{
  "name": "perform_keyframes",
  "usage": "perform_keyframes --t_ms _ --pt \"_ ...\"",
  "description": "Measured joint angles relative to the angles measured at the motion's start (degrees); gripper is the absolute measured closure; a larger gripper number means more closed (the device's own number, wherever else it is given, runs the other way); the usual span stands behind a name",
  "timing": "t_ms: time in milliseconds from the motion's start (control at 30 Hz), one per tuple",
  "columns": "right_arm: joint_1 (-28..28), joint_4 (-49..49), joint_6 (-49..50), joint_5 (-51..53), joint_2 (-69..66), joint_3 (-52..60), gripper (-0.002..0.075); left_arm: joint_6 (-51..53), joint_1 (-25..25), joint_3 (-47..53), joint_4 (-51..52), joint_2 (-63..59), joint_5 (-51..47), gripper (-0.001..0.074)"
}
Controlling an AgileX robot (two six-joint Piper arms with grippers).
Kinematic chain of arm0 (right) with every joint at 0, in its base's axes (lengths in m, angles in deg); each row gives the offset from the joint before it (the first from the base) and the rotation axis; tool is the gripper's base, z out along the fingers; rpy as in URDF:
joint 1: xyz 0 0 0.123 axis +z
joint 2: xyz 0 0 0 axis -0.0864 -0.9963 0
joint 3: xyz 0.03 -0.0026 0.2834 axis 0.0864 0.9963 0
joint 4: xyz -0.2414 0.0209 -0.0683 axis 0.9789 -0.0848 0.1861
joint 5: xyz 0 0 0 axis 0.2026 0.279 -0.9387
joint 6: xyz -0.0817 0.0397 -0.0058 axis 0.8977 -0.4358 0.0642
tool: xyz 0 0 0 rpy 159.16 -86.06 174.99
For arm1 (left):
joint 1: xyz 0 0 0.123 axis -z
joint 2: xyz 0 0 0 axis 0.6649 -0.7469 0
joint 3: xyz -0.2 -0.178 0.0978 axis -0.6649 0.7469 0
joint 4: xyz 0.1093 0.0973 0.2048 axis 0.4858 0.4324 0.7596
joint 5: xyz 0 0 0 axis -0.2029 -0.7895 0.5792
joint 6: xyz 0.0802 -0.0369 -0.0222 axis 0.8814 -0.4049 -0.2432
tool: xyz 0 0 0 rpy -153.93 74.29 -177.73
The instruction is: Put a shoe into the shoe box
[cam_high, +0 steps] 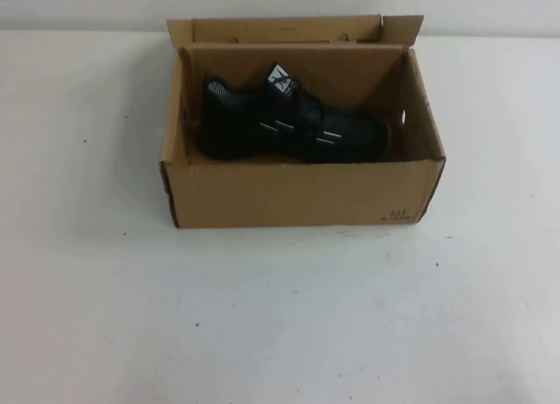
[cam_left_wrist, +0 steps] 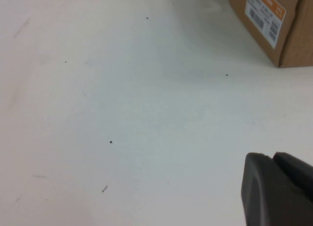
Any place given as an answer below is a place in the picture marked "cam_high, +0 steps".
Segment brown cardboard shoe box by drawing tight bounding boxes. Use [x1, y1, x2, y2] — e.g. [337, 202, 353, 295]
[159, 13, 446, 228]

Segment black knit sneaker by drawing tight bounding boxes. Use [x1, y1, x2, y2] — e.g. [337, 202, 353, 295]
[200, 61, 392, 164]

